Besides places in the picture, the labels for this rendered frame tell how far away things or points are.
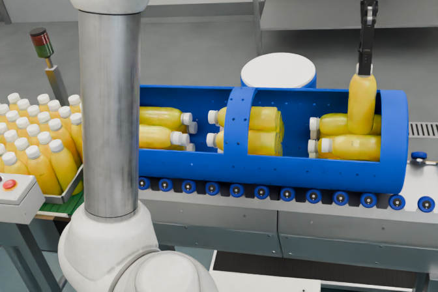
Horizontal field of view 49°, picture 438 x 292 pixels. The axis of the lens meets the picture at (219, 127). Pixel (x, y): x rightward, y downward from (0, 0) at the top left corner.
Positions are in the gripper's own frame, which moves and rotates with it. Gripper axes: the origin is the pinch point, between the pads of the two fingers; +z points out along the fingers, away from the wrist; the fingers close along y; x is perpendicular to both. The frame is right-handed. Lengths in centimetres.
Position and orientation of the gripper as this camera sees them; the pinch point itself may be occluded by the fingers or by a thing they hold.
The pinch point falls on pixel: (364, 58)
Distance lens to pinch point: 127.5
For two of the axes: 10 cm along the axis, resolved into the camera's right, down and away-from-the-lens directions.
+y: 2.2, -6.0, 7.7
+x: -9.7, -0.5, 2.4
